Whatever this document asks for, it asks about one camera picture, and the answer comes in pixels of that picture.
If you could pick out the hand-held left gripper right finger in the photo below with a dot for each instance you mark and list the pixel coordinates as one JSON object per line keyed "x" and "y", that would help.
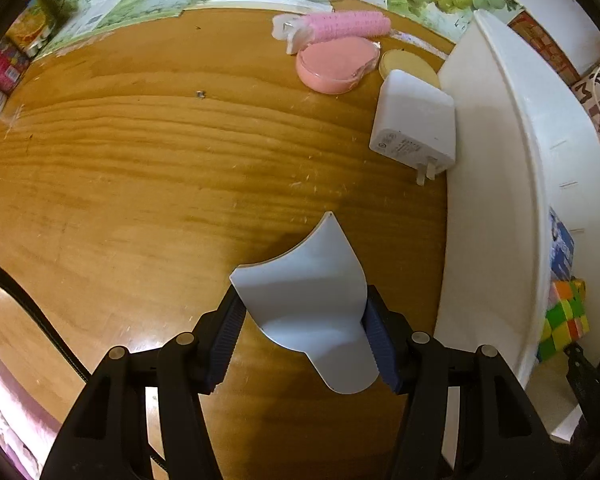
{"x": 380, "y": 345}

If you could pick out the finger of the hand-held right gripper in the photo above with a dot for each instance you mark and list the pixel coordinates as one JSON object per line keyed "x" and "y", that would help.
{"x": 585, "y": 375}

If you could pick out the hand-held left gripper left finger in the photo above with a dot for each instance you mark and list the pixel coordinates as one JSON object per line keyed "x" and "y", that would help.
{"x": 227, "y": 340}

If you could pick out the colourful puzzle cube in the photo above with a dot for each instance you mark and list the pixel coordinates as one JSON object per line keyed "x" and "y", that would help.
{"x": 562, "y": 320}

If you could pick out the white curved plastic piece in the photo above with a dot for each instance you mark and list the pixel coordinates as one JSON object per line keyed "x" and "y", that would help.
{"x": 310, "y": 290}

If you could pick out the white plastic bin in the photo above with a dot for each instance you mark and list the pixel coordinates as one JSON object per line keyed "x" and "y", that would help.
{"x": 490, "y": 160}

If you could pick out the white charger adapter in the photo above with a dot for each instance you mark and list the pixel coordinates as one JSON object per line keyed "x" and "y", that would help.
{"x": 410, "y": 120}

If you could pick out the round gold compact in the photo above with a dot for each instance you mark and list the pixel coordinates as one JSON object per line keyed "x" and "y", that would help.
{"x": 405, "y": 62}

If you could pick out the pink hair roller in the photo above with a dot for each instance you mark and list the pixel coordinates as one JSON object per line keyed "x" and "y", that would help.
{"x": 345, "y": 25}

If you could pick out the clear box with blue label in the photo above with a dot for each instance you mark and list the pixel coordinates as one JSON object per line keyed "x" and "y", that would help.
{"x": 560, "y": 250}

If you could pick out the pink round case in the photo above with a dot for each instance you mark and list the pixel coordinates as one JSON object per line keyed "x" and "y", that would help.
{"x": 330, "y": 62}

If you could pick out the brown cardboard box red print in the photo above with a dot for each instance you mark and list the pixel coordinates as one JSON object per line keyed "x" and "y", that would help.
{"x": 545, "y": 45}

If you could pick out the pink small box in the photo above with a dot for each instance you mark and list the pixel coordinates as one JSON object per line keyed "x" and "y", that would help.
{"x": 2, "y": 67}

